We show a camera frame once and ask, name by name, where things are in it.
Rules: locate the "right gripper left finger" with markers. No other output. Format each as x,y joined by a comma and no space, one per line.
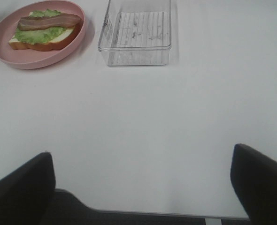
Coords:
26,192

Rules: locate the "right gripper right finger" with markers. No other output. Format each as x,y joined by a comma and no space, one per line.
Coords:
254,180

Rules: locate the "green lettuce leaf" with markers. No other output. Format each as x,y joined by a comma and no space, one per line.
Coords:
39,36

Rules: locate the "bread slice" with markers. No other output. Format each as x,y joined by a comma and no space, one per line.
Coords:
56,44

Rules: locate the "bacon strip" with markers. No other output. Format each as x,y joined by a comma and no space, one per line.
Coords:
41,23

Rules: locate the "pink round plate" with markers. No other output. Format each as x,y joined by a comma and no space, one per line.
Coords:
32,59

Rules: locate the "right clear plastic tray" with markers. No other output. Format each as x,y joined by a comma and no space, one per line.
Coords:
136,33

